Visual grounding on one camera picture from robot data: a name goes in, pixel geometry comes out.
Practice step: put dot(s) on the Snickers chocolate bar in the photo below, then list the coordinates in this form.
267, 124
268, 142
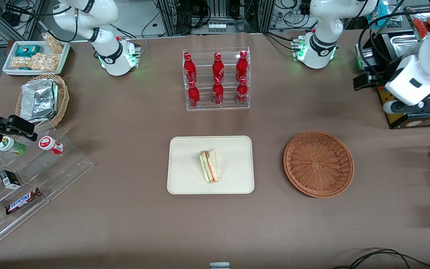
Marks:
22, 201

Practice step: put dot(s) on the black food warmer cabinet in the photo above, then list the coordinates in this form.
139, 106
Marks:
416, 121

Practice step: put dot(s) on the triangle sandwich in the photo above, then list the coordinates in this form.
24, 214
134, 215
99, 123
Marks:
209, 166

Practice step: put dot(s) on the silver cylinder green rim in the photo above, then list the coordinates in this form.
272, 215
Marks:
364, 59

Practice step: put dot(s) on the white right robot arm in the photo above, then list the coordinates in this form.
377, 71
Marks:
106, 41

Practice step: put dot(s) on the clear acrylic bottle rack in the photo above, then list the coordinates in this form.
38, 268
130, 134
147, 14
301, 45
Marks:
200, 106

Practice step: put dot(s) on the silver foil food container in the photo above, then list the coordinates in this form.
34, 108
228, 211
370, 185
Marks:
37, 101

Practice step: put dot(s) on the red label yogurt bottle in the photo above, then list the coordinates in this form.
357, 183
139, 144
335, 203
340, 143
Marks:
50, 145

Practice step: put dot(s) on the small black carton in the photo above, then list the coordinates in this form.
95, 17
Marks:
10, 179

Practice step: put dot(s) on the large clear peanut snack bag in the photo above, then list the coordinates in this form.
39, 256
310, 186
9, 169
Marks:
37, 62

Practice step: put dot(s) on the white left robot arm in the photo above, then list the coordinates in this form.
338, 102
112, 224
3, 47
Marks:
424, 71

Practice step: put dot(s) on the white power strip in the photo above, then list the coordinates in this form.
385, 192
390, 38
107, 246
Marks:
217, 27

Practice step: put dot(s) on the white rectangular snack tray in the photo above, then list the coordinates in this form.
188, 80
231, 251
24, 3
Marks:
9, 70

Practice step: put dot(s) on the teal snack packet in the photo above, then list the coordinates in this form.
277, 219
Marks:
27, 50

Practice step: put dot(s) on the red cola bottle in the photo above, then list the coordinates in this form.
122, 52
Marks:
193, 96
218, 69
242, 67
189, 69
242, 93
218, 93

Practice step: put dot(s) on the grey device at edge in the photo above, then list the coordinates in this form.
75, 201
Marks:
219, 265

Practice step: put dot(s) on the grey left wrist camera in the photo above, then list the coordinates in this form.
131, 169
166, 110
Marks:
405, 106

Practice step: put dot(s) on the light oval wicker basket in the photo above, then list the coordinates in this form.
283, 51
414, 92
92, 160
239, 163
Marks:
62, 101

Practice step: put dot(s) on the cream plastic serving tray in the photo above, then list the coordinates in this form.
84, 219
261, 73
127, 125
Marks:
185, 168

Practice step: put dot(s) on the small clear snack bag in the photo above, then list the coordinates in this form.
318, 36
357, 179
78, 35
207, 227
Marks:
54, 44

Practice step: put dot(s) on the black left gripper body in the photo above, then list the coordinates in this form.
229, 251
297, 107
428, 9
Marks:
388, 72

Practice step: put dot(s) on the green label yogurt bottle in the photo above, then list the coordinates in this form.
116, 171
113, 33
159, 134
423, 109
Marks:
10, 145

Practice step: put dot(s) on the clear acrylic stepped display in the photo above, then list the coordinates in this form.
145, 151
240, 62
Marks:
62, 168

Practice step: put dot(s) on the brown round wicker basket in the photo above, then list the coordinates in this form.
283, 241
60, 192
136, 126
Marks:
318, 164

